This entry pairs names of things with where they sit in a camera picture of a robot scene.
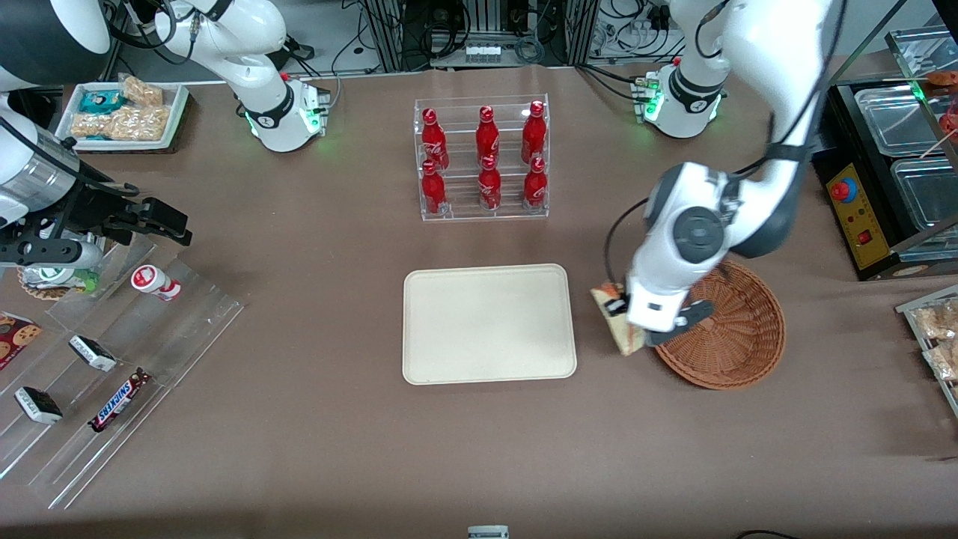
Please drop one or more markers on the clear wrapped snack pack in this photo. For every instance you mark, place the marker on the clear wrapped snack pack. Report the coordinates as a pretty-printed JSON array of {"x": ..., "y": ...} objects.
[
  {"x": 944, "y": 361},
  {"x": 939, "y": 322}
]

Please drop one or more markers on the steel food pan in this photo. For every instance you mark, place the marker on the steel food pan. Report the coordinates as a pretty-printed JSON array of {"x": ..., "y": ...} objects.
[
  {"x": 928, "y": 195},
  {"x": 894, "y": 120}
]

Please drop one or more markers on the red cola bottle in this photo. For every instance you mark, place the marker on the red cola bottle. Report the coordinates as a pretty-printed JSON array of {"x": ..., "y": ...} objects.
[
  {"x": 489, "y": 187},
  {"x": 487, "y": 135},
  {"x": 534, "y": 135},
  {"x": 535, "y": 186},
  {"x": 434, "y": 138},
  {"x": 433, "y": 191}
]

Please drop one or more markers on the white rectangular snack tray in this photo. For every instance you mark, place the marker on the white rectangular snack tray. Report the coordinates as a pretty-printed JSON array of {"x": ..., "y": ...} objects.
[{"x": 176, "y": 112}]

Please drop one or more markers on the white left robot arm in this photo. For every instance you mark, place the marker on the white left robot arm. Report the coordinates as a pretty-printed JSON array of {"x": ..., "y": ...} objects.
[{"x": 771, "y": 45}]

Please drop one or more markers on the teal snack packet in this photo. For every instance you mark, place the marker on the teal snack packet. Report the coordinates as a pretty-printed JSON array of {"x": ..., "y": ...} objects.
[{"x": 99, "y": 101}]

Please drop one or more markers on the orange food piece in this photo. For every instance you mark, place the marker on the orange food piece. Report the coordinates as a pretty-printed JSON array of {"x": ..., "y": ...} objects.
[{"x": 943, "y": 77}]

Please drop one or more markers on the black white chocolate bar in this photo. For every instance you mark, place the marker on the black white chocolate bar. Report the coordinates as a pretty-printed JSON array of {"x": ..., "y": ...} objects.
[
  {"x": 37, "y": 405},
  {"x": 93, "y": 353}
]

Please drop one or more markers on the clear acrylic bottle rack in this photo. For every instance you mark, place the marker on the clear acrylic bottle rack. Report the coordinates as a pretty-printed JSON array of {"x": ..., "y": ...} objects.
[{"x": 483, "y": 213}]

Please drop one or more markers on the flat peanut brittle pack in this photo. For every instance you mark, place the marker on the flat peanut brittle pack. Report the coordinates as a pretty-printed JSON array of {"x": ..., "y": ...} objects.
[{"x": 90, "y": 125}]

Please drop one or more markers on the brown snickers bar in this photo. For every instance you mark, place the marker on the brown snickers bar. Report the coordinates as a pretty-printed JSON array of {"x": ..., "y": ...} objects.
[{"x": 120, "y": 400}]

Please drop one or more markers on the black food warmer machine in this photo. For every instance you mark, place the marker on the black food warmer machine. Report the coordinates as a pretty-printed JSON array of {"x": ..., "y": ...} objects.
[{"x": 868, "y": 239}]

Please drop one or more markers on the triangular sandwich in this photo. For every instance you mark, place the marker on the triangular sandwich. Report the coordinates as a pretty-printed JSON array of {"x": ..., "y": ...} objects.
[{"x": 615, "y": 333}]

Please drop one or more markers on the small peanut brittle pack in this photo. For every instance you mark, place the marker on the small peanut brittle pack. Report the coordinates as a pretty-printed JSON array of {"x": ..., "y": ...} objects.
[{"x": 142, "y": 91}]

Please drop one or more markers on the large peanut brittle pack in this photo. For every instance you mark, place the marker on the large peanut brittle pack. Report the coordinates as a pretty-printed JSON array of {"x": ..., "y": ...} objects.
[{"x": 141, "y": 123}]

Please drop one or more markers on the brown wicker basket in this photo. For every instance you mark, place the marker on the brown wicker basket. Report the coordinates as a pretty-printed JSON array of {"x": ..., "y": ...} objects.
[{"x": 741, "y": 337}]

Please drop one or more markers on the green white cup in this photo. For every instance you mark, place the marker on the green white cup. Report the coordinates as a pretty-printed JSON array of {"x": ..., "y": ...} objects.
[{"x": 60, "y": 278}]

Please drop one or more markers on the grey white device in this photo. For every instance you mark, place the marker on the grey white device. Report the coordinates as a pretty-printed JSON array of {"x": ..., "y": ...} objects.
[{"x": 488, "y": 532}]

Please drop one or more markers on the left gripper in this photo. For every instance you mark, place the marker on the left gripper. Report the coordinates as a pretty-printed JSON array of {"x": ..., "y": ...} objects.
[{"x": 616, "y": 305}]

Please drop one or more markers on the grey tray with snacks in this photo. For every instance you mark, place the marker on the grey tray with snacks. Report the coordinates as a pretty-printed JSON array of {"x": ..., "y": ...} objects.
[{"x": 909, "y": 311}]

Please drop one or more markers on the beige plastic tray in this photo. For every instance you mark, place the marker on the beige plastic tray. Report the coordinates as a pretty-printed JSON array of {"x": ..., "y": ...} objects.
[{"x": 486, "y": 322}]

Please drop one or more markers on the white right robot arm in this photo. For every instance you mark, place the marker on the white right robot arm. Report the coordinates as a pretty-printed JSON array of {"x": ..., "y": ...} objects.
[{"x": 251, "y": 41}]

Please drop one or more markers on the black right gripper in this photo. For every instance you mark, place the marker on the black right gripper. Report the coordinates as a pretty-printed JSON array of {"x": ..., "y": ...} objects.
[{"x": 84, "y": 206}]

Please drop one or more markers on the aluminium equipment frame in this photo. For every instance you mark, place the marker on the aluminium equipment frame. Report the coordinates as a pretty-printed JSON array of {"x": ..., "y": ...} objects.
[{"x": 389, "y": 34}]

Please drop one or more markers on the red cookie package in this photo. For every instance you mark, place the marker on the red cookie package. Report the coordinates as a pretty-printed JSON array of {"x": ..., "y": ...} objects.
[{"x": 19, "y": 338}]

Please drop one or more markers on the white yogurt bottle red cap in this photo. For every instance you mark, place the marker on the white yogurt bottle red cap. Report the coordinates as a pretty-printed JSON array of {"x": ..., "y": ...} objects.
[{"x": 153, "y": 281}]

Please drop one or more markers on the white power strip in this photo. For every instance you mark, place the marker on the white power strip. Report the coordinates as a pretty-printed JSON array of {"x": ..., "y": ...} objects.
[{"x": 483, "y": 54}]

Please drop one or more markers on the clear acrylic stepped display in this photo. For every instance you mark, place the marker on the clear acrylic stepped display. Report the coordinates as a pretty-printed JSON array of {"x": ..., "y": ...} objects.
[{"x": 172, "y": 352}]

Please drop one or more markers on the small wicker coaster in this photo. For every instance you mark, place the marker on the small wicker coaster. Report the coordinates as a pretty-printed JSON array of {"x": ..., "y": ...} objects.
[{"x": 37, "y": 293}]

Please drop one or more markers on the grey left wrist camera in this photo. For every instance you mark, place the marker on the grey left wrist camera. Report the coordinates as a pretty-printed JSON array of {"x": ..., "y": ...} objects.
[{"x": 685, "y": 322}]

